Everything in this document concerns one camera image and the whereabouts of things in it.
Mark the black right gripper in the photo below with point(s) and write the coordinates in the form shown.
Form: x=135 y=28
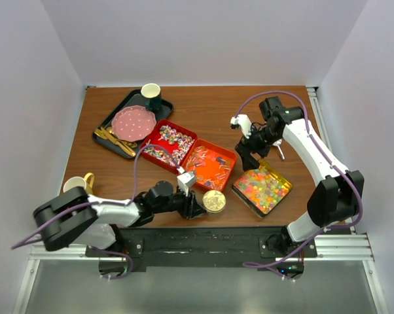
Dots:
x=249 y=163

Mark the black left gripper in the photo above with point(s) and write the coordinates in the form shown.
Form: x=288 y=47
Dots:
x=190 y=206

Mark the gold jar lid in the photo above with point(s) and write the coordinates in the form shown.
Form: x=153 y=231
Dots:
x=213 y=197

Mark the tin of star candies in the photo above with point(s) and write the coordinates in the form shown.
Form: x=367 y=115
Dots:
x=262 y=189

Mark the silver metal scoop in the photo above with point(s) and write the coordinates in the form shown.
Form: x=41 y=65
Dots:
x=277 y=144

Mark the orange box of candies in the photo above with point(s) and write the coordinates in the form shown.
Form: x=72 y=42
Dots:
x=211 y=164

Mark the red box of swirl candies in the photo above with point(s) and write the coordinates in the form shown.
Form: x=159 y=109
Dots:
x=168 y=145

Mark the clear glass jar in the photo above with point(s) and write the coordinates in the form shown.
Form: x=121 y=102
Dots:
x=214 y=209

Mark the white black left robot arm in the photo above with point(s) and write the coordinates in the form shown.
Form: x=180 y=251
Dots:
x=76 y=217

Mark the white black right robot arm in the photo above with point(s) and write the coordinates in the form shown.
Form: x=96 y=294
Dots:
x=338 y=191

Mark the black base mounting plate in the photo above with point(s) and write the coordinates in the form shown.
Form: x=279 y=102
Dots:
x=219 y=247

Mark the pink polka dot plate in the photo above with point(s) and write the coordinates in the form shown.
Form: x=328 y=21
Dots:
x=133 y=123

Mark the yellow mug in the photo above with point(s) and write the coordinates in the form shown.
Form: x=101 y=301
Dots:
x=86 y=182

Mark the gold cutlery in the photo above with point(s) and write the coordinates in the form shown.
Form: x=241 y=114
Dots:
x=110 y=136

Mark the dark green mug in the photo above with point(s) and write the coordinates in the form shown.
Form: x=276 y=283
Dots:
x=152 y=94

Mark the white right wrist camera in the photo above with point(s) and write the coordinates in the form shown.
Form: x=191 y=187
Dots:
x=241 y=121

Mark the aluminium frame rail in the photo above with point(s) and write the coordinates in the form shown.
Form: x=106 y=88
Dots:
x=328 y=247

